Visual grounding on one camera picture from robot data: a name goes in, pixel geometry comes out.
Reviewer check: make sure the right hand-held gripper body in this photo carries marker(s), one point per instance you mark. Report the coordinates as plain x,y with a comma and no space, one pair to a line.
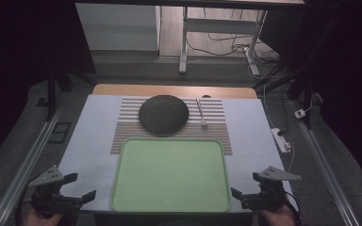
268,199

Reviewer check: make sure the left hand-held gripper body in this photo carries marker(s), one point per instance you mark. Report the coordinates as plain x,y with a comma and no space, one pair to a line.
47,201

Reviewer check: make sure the person's left hand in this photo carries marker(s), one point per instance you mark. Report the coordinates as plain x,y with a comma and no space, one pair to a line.
41,220

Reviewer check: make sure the person's right hand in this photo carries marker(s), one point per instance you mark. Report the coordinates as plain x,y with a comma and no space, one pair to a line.
279,218

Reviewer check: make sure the white power strip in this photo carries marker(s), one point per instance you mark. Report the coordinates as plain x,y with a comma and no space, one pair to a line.
281,140

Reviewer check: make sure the black floor pad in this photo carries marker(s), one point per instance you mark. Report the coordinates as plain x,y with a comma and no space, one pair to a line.
59,132

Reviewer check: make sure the striped placemat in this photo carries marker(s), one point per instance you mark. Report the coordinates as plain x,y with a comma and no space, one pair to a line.
213,138

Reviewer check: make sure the green plastic tray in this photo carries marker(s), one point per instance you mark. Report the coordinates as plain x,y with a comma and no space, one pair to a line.
171,175

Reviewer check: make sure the small white adapter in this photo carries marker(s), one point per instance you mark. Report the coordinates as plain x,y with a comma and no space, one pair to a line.
299,113

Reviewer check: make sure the small dark round object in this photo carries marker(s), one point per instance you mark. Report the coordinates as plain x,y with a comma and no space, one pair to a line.
206,96

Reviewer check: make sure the dark round plate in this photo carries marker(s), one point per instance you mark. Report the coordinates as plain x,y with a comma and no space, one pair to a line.
163,114

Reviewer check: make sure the white cabinet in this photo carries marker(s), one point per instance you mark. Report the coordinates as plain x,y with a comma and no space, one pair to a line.
116,28

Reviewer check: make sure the aluminium rail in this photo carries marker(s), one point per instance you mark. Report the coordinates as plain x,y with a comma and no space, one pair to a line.
22,174
325,174

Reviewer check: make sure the white desk frame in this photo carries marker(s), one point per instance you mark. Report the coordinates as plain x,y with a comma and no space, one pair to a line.
220,25

